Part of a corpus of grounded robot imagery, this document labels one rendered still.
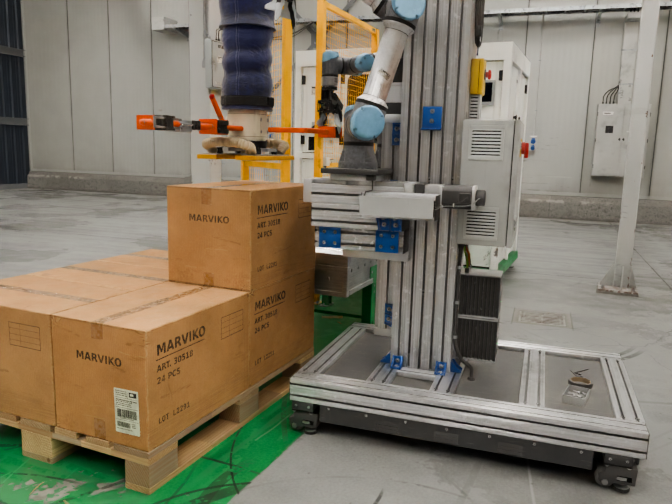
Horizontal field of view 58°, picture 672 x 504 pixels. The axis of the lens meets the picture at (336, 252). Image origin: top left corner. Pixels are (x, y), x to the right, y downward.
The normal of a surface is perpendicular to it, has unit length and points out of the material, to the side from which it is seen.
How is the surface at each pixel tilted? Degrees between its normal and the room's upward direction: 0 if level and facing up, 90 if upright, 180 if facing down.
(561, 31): 90
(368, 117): 97
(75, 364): 90
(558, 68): 90
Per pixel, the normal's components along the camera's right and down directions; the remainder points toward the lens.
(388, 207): -0.32, 0.14
